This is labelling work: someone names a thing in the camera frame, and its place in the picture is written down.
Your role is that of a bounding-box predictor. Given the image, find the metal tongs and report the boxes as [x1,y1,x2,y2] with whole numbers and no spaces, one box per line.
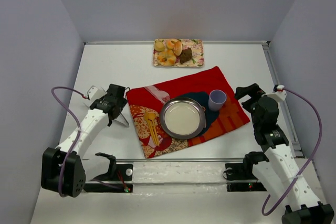
[84,94,130,127]

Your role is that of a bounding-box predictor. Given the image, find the orange topped bread bun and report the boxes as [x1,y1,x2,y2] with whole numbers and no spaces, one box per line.
[165,39,178,50]

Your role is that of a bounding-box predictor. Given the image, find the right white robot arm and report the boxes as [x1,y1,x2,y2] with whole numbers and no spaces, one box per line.
[235,83,334,223]

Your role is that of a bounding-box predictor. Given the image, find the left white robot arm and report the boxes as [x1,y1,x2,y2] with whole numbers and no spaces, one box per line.
[41,84,128,198]

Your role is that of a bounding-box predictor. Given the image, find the round pale bread roll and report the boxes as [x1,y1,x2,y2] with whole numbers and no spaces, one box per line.
[154,40,165,52]

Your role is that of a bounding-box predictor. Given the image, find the dark brown chocolate bread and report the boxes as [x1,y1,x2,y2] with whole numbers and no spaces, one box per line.
[179,48,193,64]

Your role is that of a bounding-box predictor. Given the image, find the yellow plastic fork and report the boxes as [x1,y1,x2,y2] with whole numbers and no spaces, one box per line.
[144,111,153,140]

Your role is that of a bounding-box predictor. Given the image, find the lilac plastic cup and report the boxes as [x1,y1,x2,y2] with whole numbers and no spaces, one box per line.
[208,90,227,111]

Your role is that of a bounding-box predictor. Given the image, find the red patterned placemat cloth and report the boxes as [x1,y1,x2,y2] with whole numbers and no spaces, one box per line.
[125,66,250,159]

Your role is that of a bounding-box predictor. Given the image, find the yellow plastic spoon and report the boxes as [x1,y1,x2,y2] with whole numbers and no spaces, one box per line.
[148,112,160,146]

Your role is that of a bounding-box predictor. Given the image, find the steel plate white centre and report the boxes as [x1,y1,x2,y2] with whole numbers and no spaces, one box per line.
[159,97,206,140]

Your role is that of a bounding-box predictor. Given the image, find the floral serving tray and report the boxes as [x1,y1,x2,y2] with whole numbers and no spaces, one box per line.
[152,38,204,68]

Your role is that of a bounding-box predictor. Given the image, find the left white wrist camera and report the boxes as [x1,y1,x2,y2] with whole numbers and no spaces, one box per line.
[87,86,107,102]

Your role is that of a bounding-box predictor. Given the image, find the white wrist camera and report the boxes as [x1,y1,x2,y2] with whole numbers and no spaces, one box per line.
[87,86,107,102]
[265,84,287,103]

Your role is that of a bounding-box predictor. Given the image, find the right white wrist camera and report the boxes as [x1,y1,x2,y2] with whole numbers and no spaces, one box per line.
[265,84,287,103]

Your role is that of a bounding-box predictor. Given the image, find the aluminium right side rail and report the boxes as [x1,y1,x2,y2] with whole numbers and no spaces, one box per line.
[262,41,304,158]

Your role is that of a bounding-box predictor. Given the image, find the aluminium rail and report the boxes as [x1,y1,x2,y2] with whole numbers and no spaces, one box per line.
[262,41,304,158]
[117,157,243,163]

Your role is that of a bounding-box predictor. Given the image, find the aluminium front rail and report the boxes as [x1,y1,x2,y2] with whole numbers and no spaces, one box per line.
[117,157,243,163]

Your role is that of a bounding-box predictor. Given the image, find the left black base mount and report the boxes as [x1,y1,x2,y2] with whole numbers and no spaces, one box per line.
[83,152,133,193]

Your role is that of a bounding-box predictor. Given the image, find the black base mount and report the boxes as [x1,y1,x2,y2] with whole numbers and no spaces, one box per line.
[83,152,133,193]
[222,163,266,193]

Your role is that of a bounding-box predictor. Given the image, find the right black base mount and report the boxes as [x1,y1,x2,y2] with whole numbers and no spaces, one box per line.
[222,163,266,193]

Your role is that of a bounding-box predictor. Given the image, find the ring shaped twisted bread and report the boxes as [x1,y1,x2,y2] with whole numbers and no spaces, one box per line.
[157,49,176,66]

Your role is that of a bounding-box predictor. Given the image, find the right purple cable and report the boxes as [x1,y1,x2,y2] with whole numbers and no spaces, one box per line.
[261,87,322,216]

